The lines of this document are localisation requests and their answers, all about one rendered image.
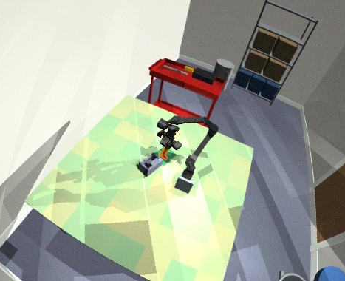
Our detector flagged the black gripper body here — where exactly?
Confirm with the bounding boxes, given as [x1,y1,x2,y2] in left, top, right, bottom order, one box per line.
[157,130,182,150]

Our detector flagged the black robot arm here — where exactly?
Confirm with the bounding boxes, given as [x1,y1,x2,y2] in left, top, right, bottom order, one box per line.
[157,115,219,181]

